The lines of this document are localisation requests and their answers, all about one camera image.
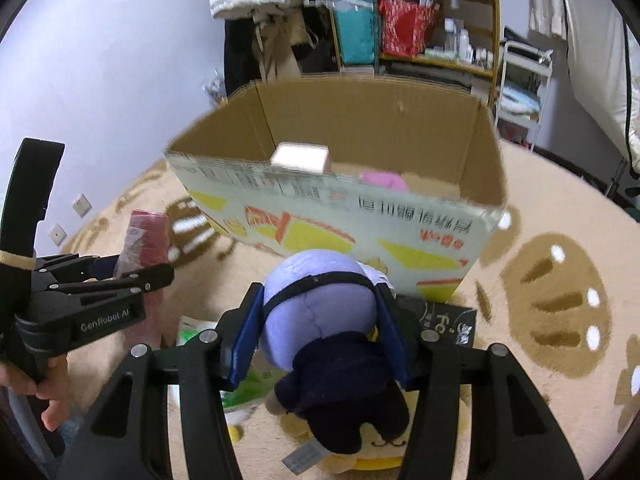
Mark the teal bag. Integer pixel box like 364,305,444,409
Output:
331,0,374,65

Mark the beige hanging coat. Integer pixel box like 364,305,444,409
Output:
252,8,319,82

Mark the white covered mattress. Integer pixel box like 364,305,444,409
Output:
564,0,639,171

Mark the green tissue pack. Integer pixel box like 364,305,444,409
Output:
176,315,284,441

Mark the pink plush toy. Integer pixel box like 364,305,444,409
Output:
358,170,409,191

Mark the red patterned bag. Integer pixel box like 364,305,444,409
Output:
378,0,439,58

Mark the lower wall socket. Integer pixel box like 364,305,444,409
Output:
48,223,67,247

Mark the lavender-headed plush doll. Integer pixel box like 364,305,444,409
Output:
259,249,410,455

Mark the bag of snacks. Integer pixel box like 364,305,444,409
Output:
203,70,227,107

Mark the white utility cart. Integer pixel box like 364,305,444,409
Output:
494,39,553,151

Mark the person's left hand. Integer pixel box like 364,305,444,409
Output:
0,354,70,432

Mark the upper wall socket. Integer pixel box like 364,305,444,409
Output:
72,194,92,218

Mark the pink cylindrical plush pillow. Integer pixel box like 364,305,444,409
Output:
270,142,332,174

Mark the open cardboard box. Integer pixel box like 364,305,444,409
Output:
165,75,506,301

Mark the wall socket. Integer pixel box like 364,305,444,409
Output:
48,223,67,247
72,194,92,218

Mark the beige patterned carpet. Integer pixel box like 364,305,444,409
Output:
65,144,639,479

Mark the pink plastic pack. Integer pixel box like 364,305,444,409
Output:
114,210,169,350

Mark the wooden shelving unit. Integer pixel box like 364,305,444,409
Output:
326,0,501,105

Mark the black hanging coat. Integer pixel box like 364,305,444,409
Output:
224,18,262,96

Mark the black printed pouch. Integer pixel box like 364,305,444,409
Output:
396,295,477,348

